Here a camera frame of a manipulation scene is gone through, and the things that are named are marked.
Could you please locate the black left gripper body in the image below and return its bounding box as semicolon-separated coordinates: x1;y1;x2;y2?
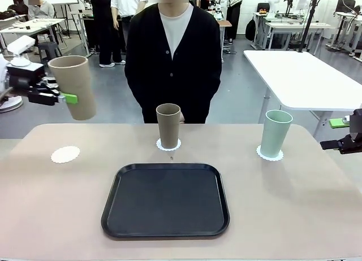
7;64;46;92

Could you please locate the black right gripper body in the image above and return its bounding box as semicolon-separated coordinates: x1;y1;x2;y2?
339;108;362;155

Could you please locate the light tan tall cup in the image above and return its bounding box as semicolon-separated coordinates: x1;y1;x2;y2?
47;55;97;121

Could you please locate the pale green tall cup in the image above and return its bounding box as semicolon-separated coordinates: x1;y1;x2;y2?
259;110;293;157

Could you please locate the white scalloped paper coaster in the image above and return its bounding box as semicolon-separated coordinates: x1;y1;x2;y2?
156;138;182;152
50;145;81;165
256;145;285;162

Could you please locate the dark brown tall cup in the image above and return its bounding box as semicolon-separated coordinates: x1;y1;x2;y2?
156;103;182;149

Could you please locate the person's right forearm black sleeve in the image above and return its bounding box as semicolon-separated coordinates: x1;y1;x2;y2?
124;68;145;109

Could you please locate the person's left forearm black sleeve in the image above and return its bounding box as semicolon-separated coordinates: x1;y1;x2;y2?
203;68;223;106

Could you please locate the grey plastic stool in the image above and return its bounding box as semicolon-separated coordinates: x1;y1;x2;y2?
38;41;62;61

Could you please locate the white desk with clutter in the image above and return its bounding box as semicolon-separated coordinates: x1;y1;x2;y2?
0;18;66;58

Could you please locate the large white table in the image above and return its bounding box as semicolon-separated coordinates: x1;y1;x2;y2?
243;50;362;137

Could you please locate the desk with black panel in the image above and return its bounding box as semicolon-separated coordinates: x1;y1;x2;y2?
70;11;98;58

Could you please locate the person in grey hoodie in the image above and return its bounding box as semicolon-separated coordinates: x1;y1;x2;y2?
27;0;55;20

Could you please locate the standing person in black clothes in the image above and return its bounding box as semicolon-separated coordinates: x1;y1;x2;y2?
87;0;117;68

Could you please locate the person torso black cardigan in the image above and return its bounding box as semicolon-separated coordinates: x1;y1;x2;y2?
124;3;223;125

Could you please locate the black tripod stand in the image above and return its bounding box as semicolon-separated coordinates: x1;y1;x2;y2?
296;0;323;53

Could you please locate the long white lab desk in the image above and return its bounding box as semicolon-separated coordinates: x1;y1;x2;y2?
253;11;331;51

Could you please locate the standing person in white shirt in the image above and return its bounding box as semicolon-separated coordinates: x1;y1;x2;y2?
110;0;149;66

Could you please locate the black backpack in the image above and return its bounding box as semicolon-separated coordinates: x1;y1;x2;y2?
245;18;257;42

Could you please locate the black plastic tray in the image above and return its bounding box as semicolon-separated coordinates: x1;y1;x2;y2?
101;163;230;240

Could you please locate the person in black trousers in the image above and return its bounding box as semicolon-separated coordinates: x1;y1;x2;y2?
225;0;244;45

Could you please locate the small brown top desk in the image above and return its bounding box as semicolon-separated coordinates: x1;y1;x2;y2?
217;20;232;64

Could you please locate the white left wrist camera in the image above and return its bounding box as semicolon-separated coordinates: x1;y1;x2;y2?
5;34;36;67

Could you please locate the white desk with black cables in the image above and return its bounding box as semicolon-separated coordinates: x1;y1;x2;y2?
333;11;362;57

